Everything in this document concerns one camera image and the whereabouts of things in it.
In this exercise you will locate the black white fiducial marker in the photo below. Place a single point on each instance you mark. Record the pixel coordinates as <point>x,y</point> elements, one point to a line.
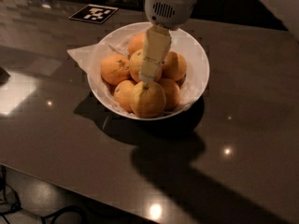
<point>94,14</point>

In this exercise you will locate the white bowl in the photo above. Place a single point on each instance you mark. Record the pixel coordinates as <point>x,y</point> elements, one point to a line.
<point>199,62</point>

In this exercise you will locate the white paper liner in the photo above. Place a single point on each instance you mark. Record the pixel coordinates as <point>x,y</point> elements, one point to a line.
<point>84,55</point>

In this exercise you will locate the front yellowish orange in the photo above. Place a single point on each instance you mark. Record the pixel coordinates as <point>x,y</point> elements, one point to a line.
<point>148,100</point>

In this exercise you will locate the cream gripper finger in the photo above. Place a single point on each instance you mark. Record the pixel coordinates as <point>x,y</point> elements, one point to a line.
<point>156,46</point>

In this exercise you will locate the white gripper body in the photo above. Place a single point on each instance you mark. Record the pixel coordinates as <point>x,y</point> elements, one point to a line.
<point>170,10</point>

